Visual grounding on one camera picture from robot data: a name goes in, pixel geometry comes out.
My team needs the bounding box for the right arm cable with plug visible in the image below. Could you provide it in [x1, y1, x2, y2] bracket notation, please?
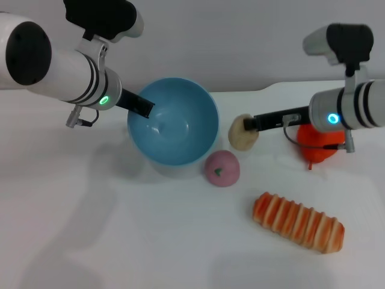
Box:
[282, 113, 356, 154]

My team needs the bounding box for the beige egg yolk pastry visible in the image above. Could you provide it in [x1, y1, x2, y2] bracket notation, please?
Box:
[227, 113, 260, 152]

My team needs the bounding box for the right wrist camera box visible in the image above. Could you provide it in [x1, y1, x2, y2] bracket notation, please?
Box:
[302, 23, 374, 91]

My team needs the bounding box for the pink round fruit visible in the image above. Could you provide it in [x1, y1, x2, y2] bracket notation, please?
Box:
[205, 149, 241, 188]

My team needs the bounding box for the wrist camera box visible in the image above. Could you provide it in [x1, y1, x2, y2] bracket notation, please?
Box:
[63, 0, 144, 70]
[302, 23, 374, 91]

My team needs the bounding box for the orange striped bread loaf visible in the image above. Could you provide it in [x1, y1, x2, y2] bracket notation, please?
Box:
[252, 191, 345, 255]

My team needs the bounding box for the red pear toy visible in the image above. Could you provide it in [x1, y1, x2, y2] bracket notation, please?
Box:
[297, 123, 346, 171]

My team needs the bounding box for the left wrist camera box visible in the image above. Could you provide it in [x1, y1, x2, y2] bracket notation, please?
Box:
[63, 0, 144, 70]

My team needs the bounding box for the arm cable with plug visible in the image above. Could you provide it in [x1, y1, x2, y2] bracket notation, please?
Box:
[66, 107, 100, 129]
[282, 113, 356, 154]

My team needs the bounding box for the left arm cable with plug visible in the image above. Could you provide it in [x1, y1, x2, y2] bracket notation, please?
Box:
[66, 107, 100, 129]

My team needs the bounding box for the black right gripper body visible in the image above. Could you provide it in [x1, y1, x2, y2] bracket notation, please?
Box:
[254, 105, 312, 134]

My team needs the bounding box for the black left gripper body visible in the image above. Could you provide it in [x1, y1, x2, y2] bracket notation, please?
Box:
[115, 89, 140, 113]

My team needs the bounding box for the blue bowl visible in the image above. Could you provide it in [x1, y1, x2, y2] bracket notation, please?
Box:
[127, 77, 220, 166]

